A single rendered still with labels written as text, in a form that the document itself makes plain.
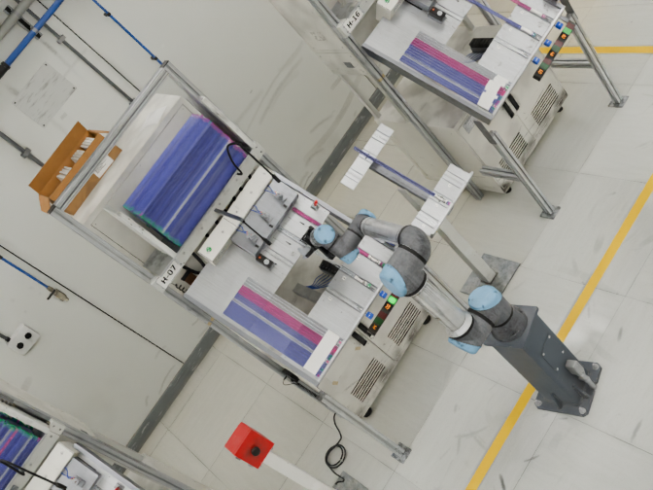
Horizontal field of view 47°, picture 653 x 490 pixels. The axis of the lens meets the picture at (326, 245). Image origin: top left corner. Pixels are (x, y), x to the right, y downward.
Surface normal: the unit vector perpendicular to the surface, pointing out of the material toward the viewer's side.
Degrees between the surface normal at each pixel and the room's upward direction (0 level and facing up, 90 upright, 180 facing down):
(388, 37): 44
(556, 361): 90
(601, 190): 0
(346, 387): 90
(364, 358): 90
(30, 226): 90
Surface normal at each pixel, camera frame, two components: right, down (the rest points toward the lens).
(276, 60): 0.57, 0.20
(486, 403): -0.61, -0.55
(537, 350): 0.69, 0.00
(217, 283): -0.04, -0.25
